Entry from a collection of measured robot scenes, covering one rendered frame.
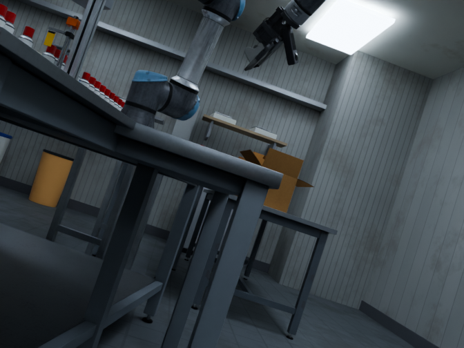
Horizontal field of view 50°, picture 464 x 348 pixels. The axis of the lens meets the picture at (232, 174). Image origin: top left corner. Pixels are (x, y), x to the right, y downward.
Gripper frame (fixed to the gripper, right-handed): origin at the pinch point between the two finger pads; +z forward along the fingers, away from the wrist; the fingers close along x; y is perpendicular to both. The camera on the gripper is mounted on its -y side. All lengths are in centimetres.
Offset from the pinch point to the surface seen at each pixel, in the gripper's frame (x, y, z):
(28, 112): 95, 5, 0
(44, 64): 97, 6, -10
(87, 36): -3, 53, 41
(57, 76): 94, 5, -8
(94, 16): -7, 58, 35
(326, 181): -414, -95, 166
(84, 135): 74, 3, 11
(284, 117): -488, 1, 178
